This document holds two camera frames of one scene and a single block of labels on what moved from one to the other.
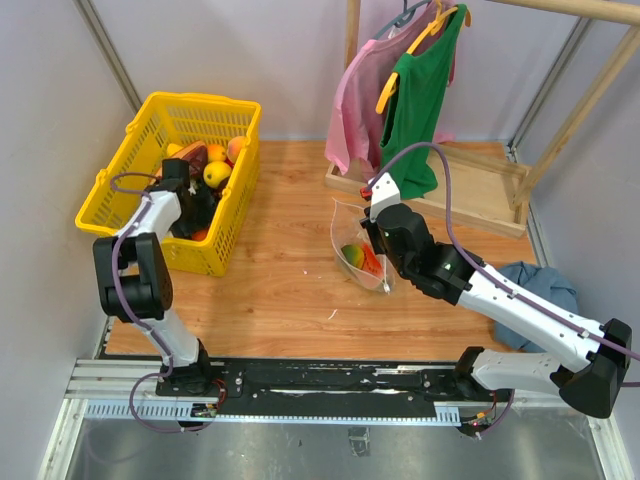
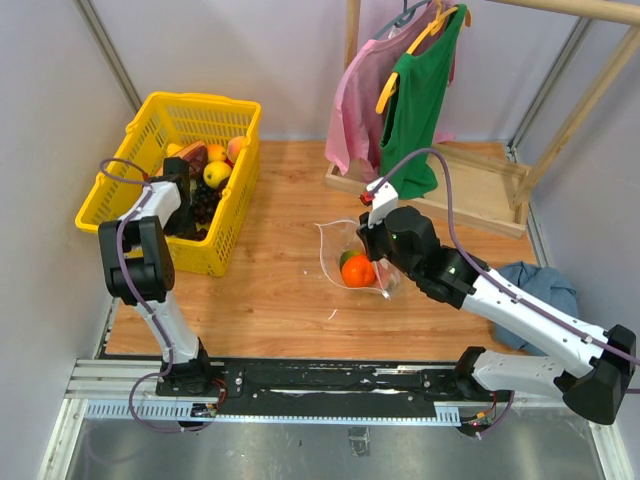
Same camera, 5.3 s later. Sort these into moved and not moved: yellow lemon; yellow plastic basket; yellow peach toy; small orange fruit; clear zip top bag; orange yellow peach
Moved: small orange fruit; clear zip top bag
Not moved: yellow peach toy; orange yellow peach; yellow lemon; yellow plastic basket
